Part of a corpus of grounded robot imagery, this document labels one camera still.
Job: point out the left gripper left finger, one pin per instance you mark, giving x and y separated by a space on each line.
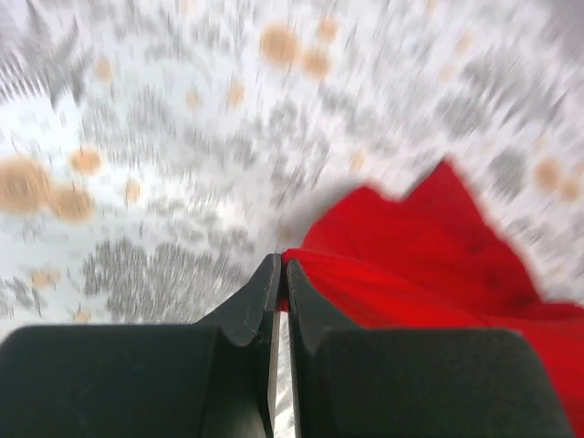
212 378

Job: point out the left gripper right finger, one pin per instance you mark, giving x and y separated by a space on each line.
355 382

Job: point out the red t shirt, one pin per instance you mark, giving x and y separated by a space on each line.
429 260

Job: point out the floral patterned table mat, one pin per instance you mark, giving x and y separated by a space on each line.
154 153

